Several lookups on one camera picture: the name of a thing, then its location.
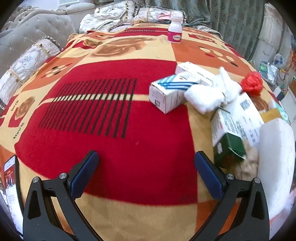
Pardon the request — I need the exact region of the beige patterned cushion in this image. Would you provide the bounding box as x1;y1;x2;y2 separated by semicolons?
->
132;7;185;25

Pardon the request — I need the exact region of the green and white carton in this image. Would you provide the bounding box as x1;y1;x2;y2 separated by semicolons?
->
210;108;247;168

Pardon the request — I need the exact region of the grey tufted sofa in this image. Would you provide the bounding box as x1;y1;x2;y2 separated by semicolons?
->
0;6;77;55

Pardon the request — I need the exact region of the green patterned curtain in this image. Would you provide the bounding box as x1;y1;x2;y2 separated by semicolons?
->
139;0;266;59

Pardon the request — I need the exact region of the white fluffy cloth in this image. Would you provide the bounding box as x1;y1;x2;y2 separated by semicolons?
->
184;67;241;114

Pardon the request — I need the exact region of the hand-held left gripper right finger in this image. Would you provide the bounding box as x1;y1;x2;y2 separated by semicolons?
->
192;151;271;241

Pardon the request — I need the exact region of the silver foil bag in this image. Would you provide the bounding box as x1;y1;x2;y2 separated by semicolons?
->
260;61;278;84

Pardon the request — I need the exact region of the plain white paper box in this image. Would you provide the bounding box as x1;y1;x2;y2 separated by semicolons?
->
175;62;216;87

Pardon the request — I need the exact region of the white foam block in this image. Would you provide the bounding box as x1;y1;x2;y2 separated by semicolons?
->
258;118;296;216

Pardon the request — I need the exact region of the white column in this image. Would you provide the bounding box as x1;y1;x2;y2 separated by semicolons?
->
257;3;287;67

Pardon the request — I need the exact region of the pale blue medicine box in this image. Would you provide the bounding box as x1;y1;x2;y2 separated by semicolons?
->
225;93;264;147

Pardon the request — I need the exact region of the red and yellow printed blanket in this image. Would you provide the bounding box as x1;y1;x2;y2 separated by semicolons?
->
0;23;278;241

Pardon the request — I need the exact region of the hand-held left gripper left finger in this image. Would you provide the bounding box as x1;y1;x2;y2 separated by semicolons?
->
22;150;102;241

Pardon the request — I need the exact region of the white box with blue stripes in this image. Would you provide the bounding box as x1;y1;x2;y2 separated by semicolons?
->
149;72;201;114

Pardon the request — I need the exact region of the striped bolster pillow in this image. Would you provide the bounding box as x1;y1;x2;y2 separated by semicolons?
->
0;38;61;103

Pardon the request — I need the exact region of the yellow sponge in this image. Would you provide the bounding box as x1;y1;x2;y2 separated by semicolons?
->
261;108;287;123

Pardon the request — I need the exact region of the beige crumpled paper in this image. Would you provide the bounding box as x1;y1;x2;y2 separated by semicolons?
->
239;140;260;182

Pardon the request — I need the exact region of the cream embroidered cushion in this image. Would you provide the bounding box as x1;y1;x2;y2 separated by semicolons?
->
79;0;137;33

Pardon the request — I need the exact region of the teal patterned box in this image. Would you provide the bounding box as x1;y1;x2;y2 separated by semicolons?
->
268;98;290;124

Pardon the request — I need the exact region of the smartphone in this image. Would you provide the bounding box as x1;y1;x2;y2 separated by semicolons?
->
3;155;24;232

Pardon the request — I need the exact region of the red plastic bag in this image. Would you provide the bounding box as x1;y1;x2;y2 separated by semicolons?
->
240;71;263;96

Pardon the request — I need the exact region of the blue and white plastic bag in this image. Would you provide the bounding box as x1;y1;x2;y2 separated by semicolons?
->
273;53;285;68

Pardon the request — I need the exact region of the white bottle with pink label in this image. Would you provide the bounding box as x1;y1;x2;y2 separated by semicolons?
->
168;10;183;43

